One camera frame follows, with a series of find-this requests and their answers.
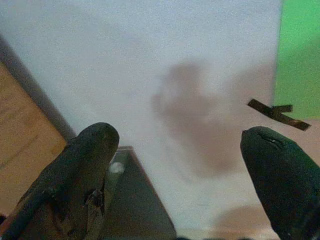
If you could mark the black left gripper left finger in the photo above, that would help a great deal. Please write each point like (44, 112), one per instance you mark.
(75, 175)

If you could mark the black tape cross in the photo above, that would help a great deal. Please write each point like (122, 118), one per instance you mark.
(278, 113)

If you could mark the brown cardboard box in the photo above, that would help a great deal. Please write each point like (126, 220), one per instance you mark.
(22, 135)

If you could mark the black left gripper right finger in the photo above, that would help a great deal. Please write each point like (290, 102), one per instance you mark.
(282, 180)

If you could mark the green sheet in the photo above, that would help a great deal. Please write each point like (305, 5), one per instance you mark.
(298, 57)

